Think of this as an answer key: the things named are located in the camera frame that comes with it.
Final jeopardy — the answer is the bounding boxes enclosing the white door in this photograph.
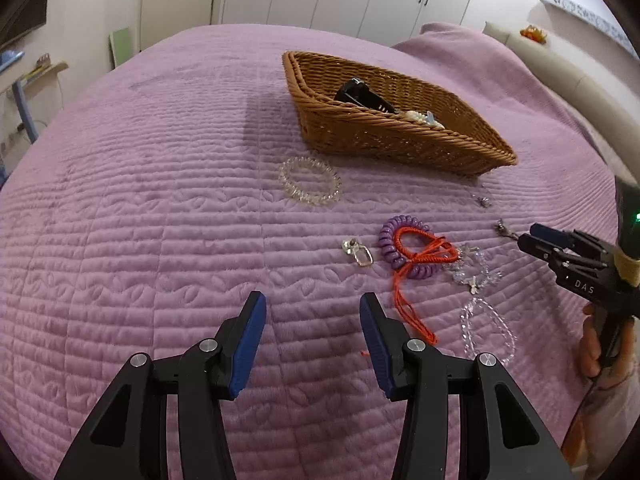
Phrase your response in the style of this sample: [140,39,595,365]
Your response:
[140,0,222,52]

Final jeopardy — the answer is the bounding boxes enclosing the purple spiral hair tie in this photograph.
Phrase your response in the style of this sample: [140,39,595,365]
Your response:
[378,215,454,282]

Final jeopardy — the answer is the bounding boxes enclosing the person's right hand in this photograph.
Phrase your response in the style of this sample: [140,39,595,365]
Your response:
[579,304,640,391]

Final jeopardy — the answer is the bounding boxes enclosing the red cord bracelet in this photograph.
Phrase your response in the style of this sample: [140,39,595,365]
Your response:
[391,226,461,347]

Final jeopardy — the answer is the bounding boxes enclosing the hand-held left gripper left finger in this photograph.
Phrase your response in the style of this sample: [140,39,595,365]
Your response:
[52,290,267,480]

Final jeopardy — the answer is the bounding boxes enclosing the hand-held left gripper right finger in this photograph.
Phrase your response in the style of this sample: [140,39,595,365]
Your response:
[359,292,576,480]

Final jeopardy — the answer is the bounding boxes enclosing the clear small bead bracelet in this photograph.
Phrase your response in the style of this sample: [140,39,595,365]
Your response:
[460,297,517,366]

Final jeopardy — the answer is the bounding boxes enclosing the small silver ring charm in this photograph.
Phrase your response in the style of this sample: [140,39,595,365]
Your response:
[341,238,375,268]

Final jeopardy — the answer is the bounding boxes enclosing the purple quilted blanket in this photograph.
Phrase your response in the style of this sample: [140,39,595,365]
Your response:
[0,21,640,480]

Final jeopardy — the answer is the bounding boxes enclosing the person's right forearm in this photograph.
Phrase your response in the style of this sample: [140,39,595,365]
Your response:
[559,372,640,480]

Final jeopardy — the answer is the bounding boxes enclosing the blue frame desk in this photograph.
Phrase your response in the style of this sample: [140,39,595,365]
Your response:
[0,50,69,183]

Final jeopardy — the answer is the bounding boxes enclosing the white lace cloth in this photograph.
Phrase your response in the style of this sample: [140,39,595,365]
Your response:
[537,0,640,58]

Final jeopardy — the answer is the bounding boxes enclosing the dark wall screen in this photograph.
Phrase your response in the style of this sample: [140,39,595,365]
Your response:
[0,0,52,50]

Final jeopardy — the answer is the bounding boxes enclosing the beige padded headboard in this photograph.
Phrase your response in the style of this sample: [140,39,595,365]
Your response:
[481,20,640,186]

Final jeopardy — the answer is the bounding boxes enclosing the crystal butterfly bracelet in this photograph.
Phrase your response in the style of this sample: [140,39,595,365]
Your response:
[446,242,503,295]

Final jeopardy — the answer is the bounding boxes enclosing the green board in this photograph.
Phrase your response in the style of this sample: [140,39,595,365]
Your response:
[109,27,141,69]

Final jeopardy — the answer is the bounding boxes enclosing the brown wicker basket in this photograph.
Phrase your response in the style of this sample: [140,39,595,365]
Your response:
[281,50,518,177]

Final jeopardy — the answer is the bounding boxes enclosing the clear chunky bead bracelet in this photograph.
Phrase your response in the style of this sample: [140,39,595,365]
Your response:
[278,156,343,207]

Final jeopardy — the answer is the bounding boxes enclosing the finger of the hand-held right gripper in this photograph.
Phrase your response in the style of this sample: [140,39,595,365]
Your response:
[517,233,571,273]
[530,223,607,261]

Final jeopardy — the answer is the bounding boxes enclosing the black hair clip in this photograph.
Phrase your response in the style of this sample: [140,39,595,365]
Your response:
[333,77,400,115]

